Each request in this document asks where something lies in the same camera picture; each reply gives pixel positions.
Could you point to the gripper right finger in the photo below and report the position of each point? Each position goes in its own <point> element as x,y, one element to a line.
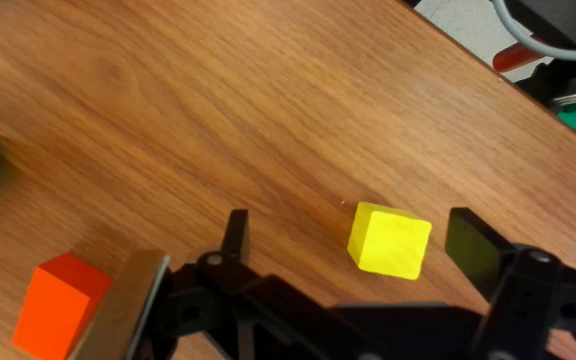
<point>523,295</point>

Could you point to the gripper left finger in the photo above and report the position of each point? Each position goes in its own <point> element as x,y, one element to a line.
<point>238,295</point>

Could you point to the yellow cube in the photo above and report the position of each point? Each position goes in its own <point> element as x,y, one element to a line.
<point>388,242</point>

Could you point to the orange block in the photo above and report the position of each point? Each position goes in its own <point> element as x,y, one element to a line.
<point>53,305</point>

